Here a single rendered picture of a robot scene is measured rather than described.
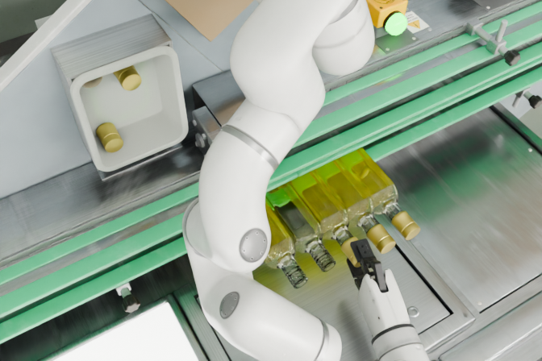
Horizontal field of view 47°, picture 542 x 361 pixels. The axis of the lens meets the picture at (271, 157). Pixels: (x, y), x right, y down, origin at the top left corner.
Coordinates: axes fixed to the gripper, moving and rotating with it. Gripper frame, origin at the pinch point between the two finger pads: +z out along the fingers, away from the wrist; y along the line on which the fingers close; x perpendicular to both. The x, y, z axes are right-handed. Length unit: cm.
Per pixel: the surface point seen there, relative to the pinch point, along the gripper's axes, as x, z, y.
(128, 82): 33, 26, 26
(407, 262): -13.3, 3.1, -12.7
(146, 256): 36.6, 12.6, -4.0
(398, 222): -9.2, 4.6, 0.9
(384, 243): -4.9, 0.9, 1.3
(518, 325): -27.8, -15.0, -12.5
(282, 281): 12.1, 5.7, -13.0
